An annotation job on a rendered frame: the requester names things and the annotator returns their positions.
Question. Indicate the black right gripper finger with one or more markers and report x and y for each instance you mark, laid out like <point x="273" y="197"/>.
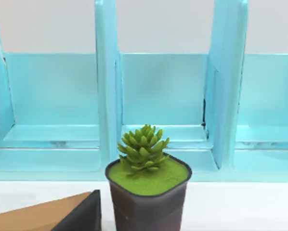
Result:
<point x="88" y="216"/>

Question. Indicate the dark pot with green succulent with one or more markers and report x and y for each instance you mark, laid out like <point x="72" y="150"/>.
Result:
<point x="148" y="202"/>

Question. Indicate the light blue rack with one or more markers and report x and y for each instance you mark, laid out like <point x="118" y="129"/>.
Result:
<point x="158" y="96"/>

